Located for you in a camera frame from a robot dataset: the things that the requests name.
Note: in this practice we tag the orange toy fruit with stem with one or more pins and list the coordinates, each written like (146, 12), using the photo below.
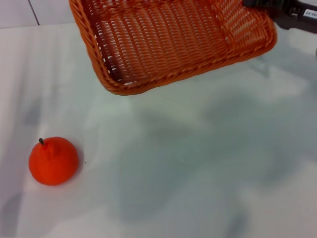
(54, 163)

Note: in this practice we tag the orange woven rectangular basket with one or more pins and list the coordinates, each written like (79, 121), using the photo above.
(158, 49)

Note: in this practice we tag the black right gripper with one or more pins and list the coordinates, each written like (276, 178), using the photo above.
(289, 12)

